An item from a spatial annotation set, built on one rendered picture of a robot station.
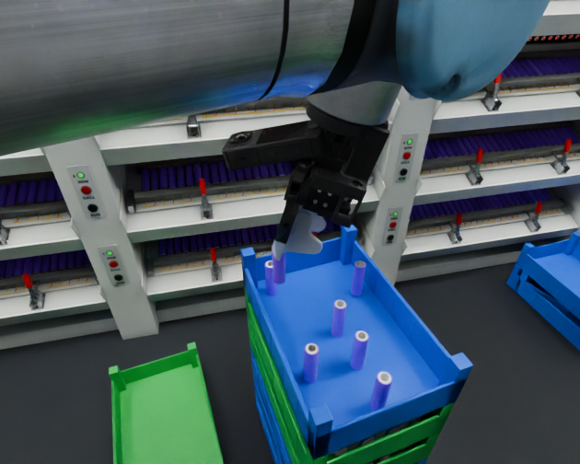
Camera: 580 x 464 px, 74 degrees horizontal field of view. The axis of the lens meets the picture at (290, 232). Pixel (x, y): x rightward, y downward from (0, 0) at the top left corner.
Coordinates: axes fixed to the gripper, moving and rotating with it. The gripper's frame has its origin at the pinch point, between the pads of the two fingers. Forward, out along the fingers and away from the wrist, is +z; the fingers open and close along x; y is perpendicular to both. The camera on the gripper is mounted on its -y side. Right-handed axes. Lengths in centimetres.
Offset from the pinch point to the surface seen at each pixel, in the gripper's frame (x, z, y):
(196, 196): 35.0, 22.9, -21.4
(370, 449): -15.5, 14.2, 19.0
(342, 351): -4.6, 11.3, 13.7
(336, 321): -2.3, 8.3, 11.5
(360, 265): 6.8, 4.6, 13.4
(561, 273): 57, 25, 83
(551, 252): 65, 24, 83
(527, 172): 65, 3, 60
